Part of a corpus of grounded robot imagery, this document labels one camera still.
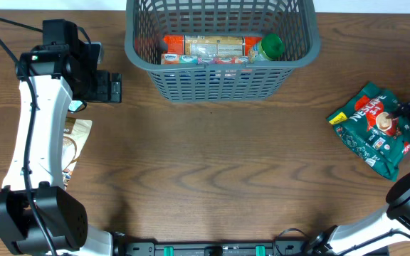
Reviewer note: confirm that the orange spaghetti package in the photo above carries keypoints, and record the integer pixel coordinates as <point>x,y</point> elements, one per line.
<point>210,46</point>

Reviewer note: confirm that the beige cream snack pouch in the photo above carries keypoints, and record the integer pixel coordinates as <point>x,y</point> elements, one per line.
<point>75,135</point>

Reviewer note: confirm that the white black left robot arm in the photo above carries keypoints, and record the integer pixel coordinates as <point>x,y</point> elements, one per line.
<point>37,215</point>

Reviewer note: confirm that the green lid glass jar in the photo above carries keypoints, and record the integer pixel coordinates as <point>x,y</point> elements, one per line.
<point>269,48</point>

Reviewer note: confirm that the multicolour tissue pack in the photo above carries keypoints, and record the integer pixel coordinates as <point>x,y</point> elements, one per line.
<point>177,59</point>

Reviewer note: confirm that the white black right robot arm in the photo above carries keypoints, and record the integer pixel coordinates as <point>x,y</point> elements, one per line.
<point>387,226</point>

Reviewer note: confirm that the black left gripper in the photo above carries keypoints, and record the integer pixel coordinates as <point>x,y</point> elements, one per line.
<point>102,92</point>

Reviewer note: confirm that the grey plastic mesh basket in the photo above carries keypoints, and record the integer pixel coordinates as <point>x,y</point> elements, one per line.
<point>147,22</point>

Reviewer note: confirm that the green Nescafe coffee bag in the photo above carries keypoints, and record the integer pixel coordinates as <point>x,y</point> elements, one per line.
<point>368,126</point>

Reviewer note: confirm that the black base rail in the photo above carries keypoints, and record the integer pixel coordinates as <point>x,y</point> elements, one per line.
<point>281,246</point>

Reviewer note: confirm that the teal small snack packet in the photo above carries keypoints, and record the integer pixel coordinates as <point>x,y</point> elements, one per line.
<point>75,106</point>

